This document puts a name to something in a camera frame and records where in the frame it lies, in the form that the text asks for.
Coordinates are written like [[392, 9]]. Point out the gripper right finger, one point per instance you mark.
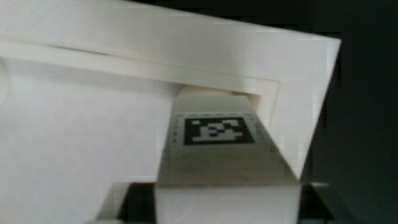
[[322, 208]]

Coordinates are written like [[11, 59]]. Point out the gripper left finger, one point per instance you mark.
[[129, 204]]

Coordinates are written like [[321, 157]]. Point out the white leg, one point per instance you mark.
[[226, 183]]

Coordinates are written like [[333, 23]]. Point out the white square tabletop part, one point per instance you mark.
[[100, 57]]

